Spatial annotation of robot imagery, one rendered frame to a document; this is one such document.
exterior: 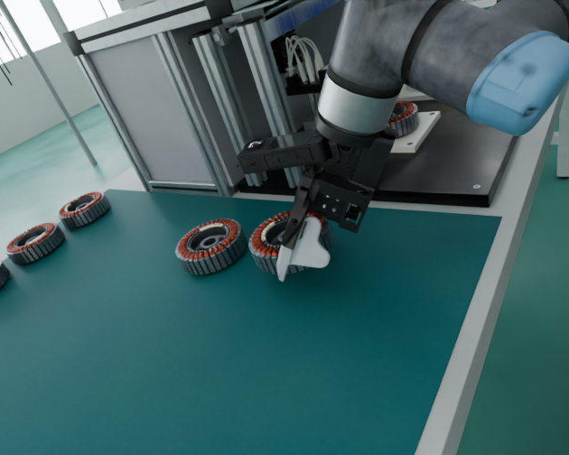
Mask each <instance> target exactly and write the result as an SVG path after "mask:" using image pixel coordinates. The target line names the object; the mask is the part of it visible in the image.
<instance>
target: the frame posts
mask: <svg viewBox="0 0 569 455"><path fill-rule="evenodd" d="M236 26H237V28H238V32H239V35H240V38H241V41H242V43H243V46H244V49H245V52H246V55H247V59H248V62H249V65H250V68H251V70H252V73H253V76H254V80H255V82H256V85H257V90H258V93H259V96H260V98H261V101H262V104H263V107H264V110H265V112H266V117H267V120H268V123H269V125H270V128H271V131H272V134H273V137H275V136H279V135H288V134H292V133H296V129H295V126H294V121H293V118H292V115H291V111H290V108H289V105H288V102H287V99H286V95H285V91H284V87H283V84H282V80H281V78H280V75H279V71H278V68H277V66H276V62H275V56H274V54H273V51H272V47H271V44H270V41H269V38H268V35H267V31H266V27H265V23H264V20H263V15H260V16H257V17H254V18H250V19H246V20H245V21H243V22H241V23H238V24H237V25H236ZM191 38H192V40H193V43H194V45H195V48H196V51H197V52H198V55H199V57H200V60H201V64H202V67H203V68H204V71H205V73H206V76H207V79H208V81H209V83H210V87H211V90H212V92H213V95H214V97H215V99H216V102H217V104H218V107H219V111H220V113H221V115H222V118H223V120H224V123H225V126H226V128H227V130H228V132H229V137H230V139H231V142H232V143H233V146H234V148H235V151H236V154H237V155H238V154H239V153H240V152H241V151H242V150H243V148H244V146H245V145H246V144H247V143H248V142H250V141H252V140H253V141H254V137H253V135H252V132H251V130H250V127H249V124H248V121H247V117H246V115H245V112H244V109H243V107H242V104H241V102H240V99H239V96H238V92H237V89H236V87H235V84H234V81H233V78H232V76H231V74H230V71H229V66H228V64H227V61H226V59H225V56H224V53H223V50H222V48H221V46H219V47H218V45H217V43H216V41H215V39H214V35H213V32H212V30H211V29H208V30H204V31H201V32H198V33H196V34H193V35H192V36H191ZM304 170H305V168H304V165H303V166H297V167H291V168H284V172H285V175H286V178H287V180H288V183H289V186H290V188H294V187H295V186H297V187H298V185H299V182H300V179H301V177H302V175H303V172H304ZM245 177H246V179H247V183H248V186H253V185H254V184H255V185H256V186H261V185H262V184H263V181H266V180H267V179H268V178H267V175H266V172H255V173H250V174H245Z"/></svg>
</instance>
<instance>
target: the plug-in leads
mask: <svg viewBox="0 0 569 455"><path fill-rule="evenodd" d="M294 37H295V38H294ZM296 38H297V39H298V40H297V39H296ZM287 40H288V41H287ZM293 40H296V42H295V43H294V46H293V45H292V41H293ZM306 40H307V41H306ZM308 41H309V42H311V43H312V45H313V46H314V47H313V46H312V45H311V44H310V43H309V42H308ZM288 42H289V49H288ZM300 42H301V43H302V45H303V47H304V48H305V52H304V49H303V47H302V45H301V43H300ZM303 42H307V43H308V44H309V45H310V46H311V47H312V49H313V51H314V64H315V70H316V74H314V70H313V66H312V60H311V57H310V56H309V52H308V50H307V48H306V46H305V44H304V43H303ZM285 43H286V49H287V57H288V66H289V67H288V68H286V71H289V76H288V77H287V78H285V79H286V82H287V86H288V87H290V86H295V85H296V84H297V83H299V82H300V80H299V77H298V74H297V73H296V74H294V72H293V69H294V66H293V65H292V63H293V56H294V55H295V58H296V61H297V67H298V70H299V72H300V75H301V78H302V83H303V84H304V82H305V81H308V82H309V80H310V84H314V83H316V81H317V80H319V75H318V71H319V70H320V69H322V68H323V67H324V63H323V60H322V56H321V54H320V53H319V52H318V49H317V48H316V45H315V44H314V42H313V41H312V40H310V39H309V38H306V37H303V38H299V37H298V36H296V35H293V36H292V37H291V39H289V38H288V37H286V38H285ZM298 44H299V46H300V48H301V49H302V52H303V56H304V60H305V67H306V69H307V73H308V76H309V79H307V77H306V74H305V72H304V69H303V65H302V63H301V62H300V60H299V58H298V57H297V54H296V51H295V48H296V46H297V45H298ZM291 47H292V51H291ZM315 77H317V78H316V79H315Z"/></svg>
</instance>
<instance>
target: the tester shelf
mask: <svg viewBox="0 0 569 455"><path fill-rule="evenodd" d="M259 1H261V0H155V1H153V2H150V3H147V4H144V5H140V6H138V7H135V8H132V9H130V10H127V11H124V12H122V13H120V14H115V15H112V16H110V17H108V18H105V19H102V20H99V21H97V22H94V23H90V24H88V25H85V26H82V27H80V28H78V29H75V30H72V31H69V32H65V33H63V34H62V35H63V37H64V39H65V41H66V43H67V44H68V45H69V47H70V50H71V52H72V54H73V56H74V57H77V56H80V55H83V54H87V53H90V52H93V51H99V50H102V49H106V48H109V47H112V46H116V45H119V44H122V43H126V42H131V41H135V40H138V39H142V38H145V37H148V36H152V35H155V34H158V33H164V32H168V31H171V30H174V29H178V28H182V27H184V26H188V25H191V24H195V23H200V22H204V21H208V20H210V19H215V18H219V17H221V16H225V15H228V14H233V13H235V12H237V11H239V10H241V9H243V8H245V7H248V6H250V5H252V4H254V3H256V2H259Z"/></svg>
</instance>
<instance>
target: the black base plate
mask: <svg viewBox="0 0 569 455"><path fill-rule="evenodd" d="M408 102H410V103H413V104H416V106H417V110H418V113H420V112H434V111H440V113H441V117H440V118H439V119H438V121H437V122H436V124H435V125H434V127H433V128H432V130H431V131H430V133H429V134H428V135H427V137H426V138H425V139H424V141H423V142H422V143H421V145H420V146H419V148H418V149H417V151H416V152H415V153H390V154H389V156H388V158H387V162H386V164H385V166H384V169H383V171H382V173H381V175H380V177H379V180H378V183H377V186H376V188H375V189H374V192H373V195H372V198H371V200H374V201H389V202H404V203H419V204H434V205H449V206H464V207H479V208H489V207H490V204H491V202H492V200H493V197H494V195H495V192H496V190H497V188H498V186H499V182H500V180H501V177H502V175H503V173H504V171H505V169H506V166H507V164H508V160H509V158H510V155H511V154H512V151H513V149H514V147H515V144H516V142H517V139H518V135H508V134H506V133H504V132H502V131H500V130H498V129H496V128H494V127H491V126H489V125H483V124H478V123H476V122H474V121H472V120H470V119H469V117H468V116H466V115H464V114H463V113H461V112H459V111H457V110H455V109H453V108H451V107H448V106H446V105H445V104H443V103H441V102H439V101H437V100H435V99H430V100H419V101H408ZM266 175H267V178H268V179H267V180H266V181H263V184H262V185H261V186H256V185H255V184H254V185H253V186H248V183H247V179H246V177H244V178H243V179H242V180H241V181H240V182H239V183H238V188H239V191H240V192H241V193H255V194H270V195H285V196H295V193H296V191H297V188H298V187H297V186H295V187H294V188H290V186H289V183H288V180H287V178H286V175H285V170H284V169H279V170H272V171H267V172H266Z"/></svg>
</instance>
